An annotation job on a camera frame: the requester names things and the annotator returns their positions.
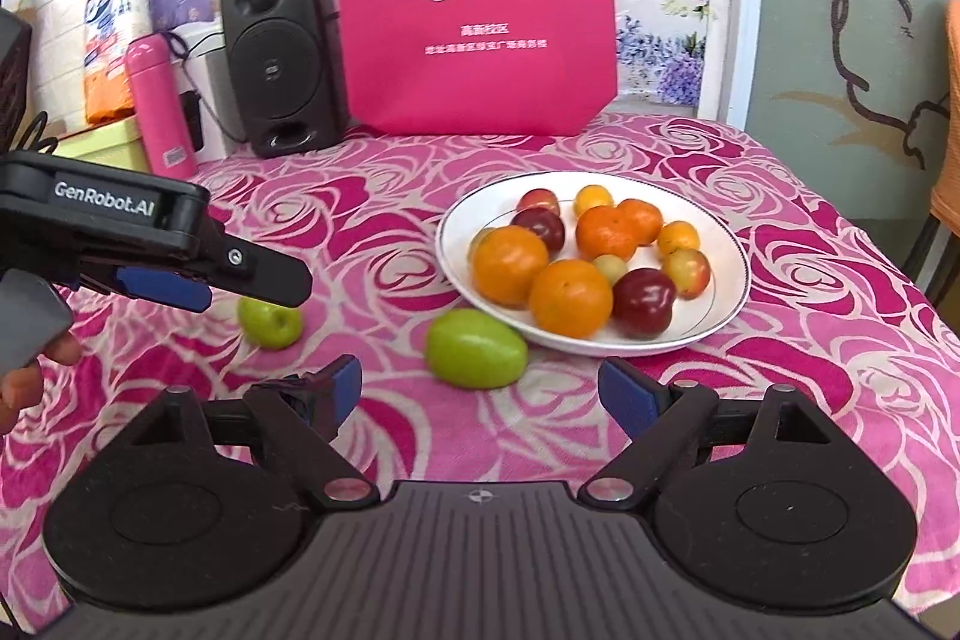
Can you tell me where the green apple left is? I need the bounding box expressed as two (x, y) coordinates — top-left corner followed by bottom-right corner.
(236, 298), (304, 351)

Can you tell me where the orange tangerine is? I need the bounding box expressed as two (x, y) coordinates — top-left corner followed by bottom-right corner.
(576, 205), (638, 262)

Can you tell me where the small mandarin orange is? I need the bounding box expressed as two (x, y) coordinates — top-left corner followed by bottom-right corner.
(617, 198), (664, 247)

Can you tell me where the pink thermos bottle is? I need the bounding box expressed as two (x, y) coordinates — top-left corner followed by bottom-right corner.
(124, 34), (199, 181)

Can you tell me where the person left hand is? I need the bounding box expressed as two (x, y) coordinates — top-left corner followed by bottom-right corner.
(0, 333), (82, 437)

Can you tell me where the white round plate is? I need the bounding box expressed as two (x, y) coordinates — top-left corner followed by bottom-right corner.
(434, 172), (752, 357)

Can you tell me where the small yellow-orange kumquat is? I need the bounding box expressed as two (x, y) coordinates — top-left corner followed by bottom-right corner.
(658, 221), (701, 259)

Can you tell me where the large orange back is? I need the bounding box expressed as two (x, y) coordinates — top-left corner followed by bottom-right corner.
(470, 226), (550, 308)

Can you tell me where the yellow orange fruit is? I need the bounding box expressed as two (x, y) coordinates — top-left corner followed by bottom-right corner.
(573, 184), (613, 218)

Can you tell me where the small brown fruit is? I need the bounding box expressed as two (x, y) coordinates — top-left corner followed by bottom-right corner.
(592, 253), (630, 286)
(467, 227), (493, 263)

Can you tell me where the green apple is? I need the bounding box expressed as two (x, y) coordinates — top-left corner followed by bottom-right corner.
(236, 298), (304, 351)
(425, 308), (529, 390)

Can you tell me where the large orange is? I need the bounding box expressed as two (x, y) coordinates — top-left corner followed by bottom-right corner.
(527, 259), (613, 339)
(470, 226), (550, 308)

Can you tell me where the green apple right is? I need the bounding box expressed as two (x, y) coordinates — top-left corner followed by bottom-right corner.
(425, 308), (529, 390)

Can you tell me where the large orange front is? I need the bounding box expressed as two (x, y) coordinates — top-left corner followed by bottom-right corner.
(527, 259), (613, 339)

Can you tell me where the white box behind thermos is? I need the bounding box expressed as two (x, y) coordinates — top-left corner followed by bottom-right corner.
(172, 23), (247, 164)

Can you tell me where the dark red plum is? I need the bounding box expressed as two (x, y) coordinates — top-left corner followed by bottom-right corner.
(511, 206), (566, 255)

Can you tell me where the black speaker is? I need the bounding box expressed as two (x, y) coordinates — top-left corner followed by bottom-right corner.
(221, 0), (348, 159)

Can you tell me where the yellow-red plum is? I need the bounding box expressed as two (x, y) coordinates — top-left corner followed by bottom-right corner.
(661, 247), (713, 301)

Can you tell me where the light green box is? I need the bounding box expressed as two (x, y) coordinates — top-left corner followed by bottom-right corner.
(55, 115), (151, 174)

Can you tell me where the pink rose tablecloth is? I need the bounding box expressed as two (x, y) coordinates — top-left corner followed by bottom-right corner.
(2, 115), (958, 629)

